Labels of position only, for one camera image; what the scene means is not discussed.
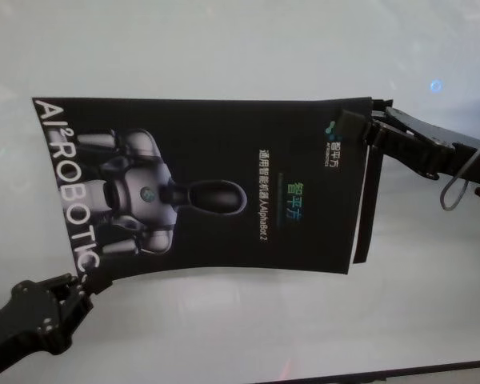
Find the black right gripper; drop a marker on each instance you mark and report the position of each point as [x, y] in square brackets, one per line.
[468, 154]

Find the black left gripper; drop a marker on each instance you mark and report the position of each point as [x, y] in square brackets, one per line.
[32, 320]

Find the black robot print poster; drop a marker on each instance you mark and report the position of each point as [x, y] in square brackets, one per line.
[224, 160]

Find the short black tape strip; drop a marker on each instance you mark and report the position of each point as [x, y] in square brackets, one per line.
[368, 208]

